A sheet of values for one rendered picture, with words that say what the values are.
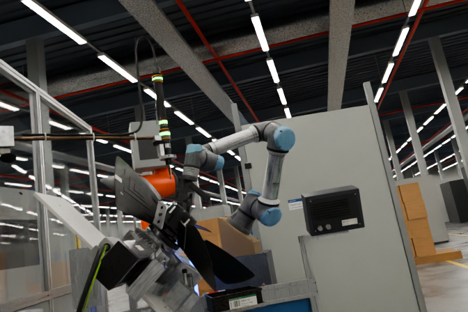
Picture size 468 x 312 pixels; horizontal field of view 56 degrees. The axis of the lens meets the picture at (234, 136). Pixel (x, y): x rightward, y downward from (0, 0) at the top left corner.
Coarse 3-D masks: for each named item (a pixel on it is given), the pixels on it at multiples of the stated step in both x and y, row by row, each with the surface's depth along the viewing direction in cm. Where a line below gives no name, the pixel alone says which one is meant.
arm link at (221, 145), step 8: (256, 128) 227; (232, 136) 223; (240, 136) 224; (248, 136) 225; (256, 136) 227; (200, 144) 221; (208, 144) 219; (216, 144) 219; (224, 144) 220; (232, 144) 222; (240, 144) 224; (216, 152) 218; (224, 152) 222
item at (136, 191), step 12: (120, 168) 146; (132, 180) 148; (132, 192) 145; (144, 192) 152; (120, 204) 137; (132, 204) 144; (144, 204) 150; (156, 204) 156; (132, 216) 142; (144, 216) 149
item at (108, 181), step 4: (112, 176) 178; (140, 176) 189; (100, 180) 172; (104, 180) 173; (108, 180) 174; (112, 180) 175; (144, 180) 185; (104, 184) 172; (108, 184) 172; (112, 184) 173; (148, 184) 182; (112, 188) 171; (152, 188) 179; (156, 192) 177; (160, 196) 175; (160, 200) 172
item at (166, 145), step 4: (156, 64) 188; (156, 68) 187; (156, 72) 186; (160, 72) 188; (164, 140) 180; (168, 140) 180; (164, 144) 179; (168, 144) 180; (164, 148) 179; (168, 148) 179; (164, 152) 179; (168, 152) 179; (168, 160) 178; (168, 164) 179
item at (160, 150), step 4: (156, 136) 178; (160, 136) 179; (152, 140) 179; (156, 140) 177; (160, 140) 178; (156, 144) 178; (160, 144) 178; (160, 148) 177; (160, 152) 177; (160, 156) 178; (164, 156) 176; (168, 156) 176; (172, 156) 177; (160, 160) 180; (164, 160) 182
